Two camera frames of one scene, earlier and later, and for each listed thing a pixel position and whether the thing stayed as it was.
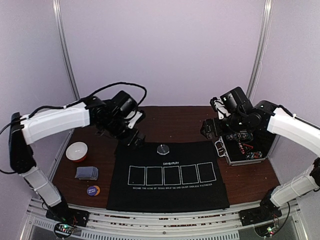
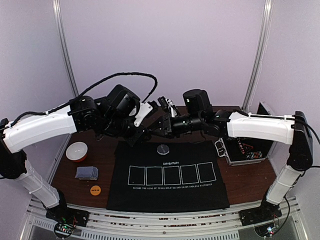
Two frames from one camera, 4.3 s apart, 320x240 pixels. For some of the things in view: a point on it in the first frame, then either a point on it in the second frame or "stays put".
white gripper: [221, 109] -> [172, 107]
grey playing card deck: [87, 173] stays put
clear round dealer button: [163, 149] stays put
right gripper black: [208, 128] -> [169, 124]
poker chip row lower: [253, 155] stays put
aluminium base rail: [223, 224] stays put
